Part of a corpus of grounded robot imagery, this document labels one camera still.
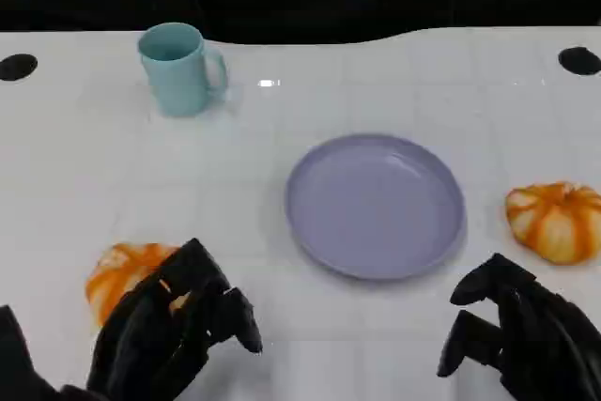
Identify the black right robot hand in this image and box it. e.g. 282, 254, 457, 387
436, 253, 601, 401

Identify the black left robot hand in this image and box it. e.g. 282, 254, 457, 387
86, 237, 264, 401

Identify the orange and white bread roll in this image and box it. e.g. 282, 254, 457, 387
84, 242, 189, 327
504, 180, 601, 266

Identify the lilac plate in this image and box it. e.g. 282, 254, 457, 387
284, 132, 467, 282

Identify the pale green mug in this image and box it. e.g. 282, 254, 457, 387
136, 22, 230, 118

